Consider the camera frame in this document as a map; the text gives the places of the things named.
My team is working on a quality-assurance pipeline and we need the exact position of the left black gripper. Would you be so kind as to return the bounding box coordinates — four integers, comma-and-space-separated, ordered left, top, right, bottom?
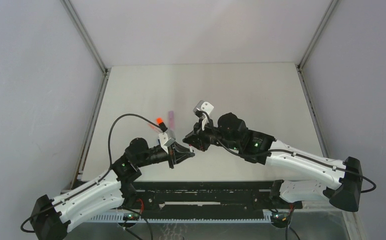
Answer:
136, 141, 194, 169

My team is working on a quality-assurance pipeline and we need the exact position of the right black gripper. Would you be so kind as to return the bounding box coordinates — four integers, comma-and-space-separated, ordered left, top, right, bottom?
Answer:
184, 116, 240, 153

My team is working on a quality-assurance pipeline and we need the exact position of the pink marker pen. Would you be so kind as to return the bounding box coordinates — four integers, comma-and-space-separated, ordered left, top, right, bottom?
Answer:
169, 116, 175, 131

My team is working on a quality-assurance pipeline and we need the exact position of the orange marker pen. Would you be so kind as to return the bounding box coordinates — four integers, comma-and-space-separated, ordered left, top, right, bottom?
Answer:
158, 122, 168, 132

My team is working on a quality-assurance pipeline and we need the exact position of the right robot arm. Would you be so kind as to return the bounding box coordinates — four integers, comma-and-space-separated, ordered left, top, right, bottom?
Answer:
183, 111, 364, 213

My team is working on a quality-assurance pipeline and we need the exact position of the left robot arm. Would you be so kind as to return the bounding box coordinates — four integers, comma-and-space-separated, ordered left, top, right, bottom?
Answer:
29, 138, 195, 240

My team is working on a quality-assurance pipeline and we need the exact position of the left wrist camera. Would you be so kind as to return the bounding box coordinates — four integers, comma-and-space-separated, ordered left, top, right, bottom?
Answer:
158, 129, 176, 154

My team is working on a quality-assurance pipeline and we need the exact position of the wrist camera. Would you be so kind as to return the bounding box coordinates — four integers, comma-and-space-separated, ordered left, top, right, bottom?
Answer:
158, 129, 176, 154
193, 100, 214, 131

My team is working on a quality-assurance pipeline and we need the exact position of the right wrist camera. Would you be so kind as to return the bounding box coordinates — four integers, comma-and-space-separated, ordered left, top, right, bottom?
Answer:
193, 100, 214, 131

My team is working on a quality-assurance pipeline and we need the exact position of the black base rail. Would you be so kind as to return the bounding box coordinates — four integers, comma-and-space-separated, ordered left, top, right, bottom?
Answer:
122, 181, 292, 219

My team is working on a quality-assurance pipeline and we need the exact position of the left camera cable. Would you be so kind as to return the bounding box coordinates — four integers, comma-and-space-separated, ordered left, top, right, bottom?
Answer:
20, 113, 164, 234

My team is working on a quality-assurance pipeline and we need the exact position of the left aluminium frame post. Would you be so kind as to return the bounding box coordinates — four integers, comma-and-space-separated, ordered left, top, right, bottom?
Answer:
60, 0, 108, 175

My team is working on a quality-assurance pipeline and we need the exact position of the aluminium frame post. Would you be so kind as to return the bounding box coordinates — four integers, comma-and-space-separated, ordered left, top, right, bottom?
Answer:
60, 0, 108, 175
296, 0, 341, 157

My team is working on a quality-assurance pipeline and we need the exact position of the white slotted cable duct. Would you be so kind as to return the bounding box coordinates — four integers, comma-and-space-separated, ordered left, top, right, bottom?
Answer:
86, 211, 272, 224

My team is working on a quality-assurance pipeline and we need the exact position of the right aluminium frame post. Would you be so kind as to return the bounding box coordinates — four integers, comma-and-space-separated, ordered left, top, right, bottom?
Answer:
296, 0, 341, 157

